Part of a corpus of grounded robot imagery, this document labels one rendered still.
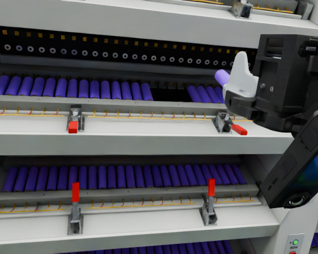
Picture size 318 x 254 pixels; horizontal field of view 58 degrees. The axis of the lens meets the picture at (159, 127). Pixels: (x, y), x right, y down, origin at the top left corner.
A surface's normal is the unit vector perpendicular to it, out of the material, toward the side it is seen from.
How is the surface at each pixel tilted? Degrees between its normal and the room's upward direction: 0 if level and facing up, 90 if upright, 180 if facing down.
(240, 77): 90
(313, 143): 92
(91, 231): 20
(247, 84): 90
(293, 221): 90
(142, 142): 110
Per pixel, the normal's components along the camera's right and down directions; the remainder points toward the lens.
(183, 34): 0.18, 0.61
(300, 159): -0.97, 0.02
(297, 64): 0.22, 0.30
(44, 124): 0.15, -0.79
